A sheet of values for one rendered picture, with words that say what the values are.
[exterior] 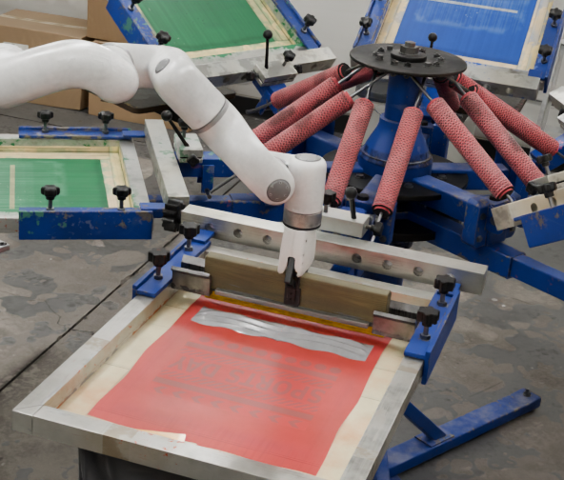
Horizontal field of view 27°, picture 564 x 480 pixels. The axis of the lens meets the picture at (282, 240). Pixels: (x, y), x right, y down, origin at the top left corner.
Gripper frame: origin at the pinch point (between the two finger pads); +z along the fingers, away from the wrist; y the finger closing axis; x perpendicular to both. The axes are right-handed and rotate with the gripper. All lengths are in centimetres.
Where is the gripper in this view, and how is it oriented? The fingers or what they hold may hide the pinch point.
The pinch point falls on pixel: (294, 291)
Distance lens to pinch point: 239.0
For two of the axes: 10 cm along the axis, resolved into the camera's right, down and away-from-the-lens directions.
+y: -3.2, 3.5, -8.8
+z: -0.8, 9.2, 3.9
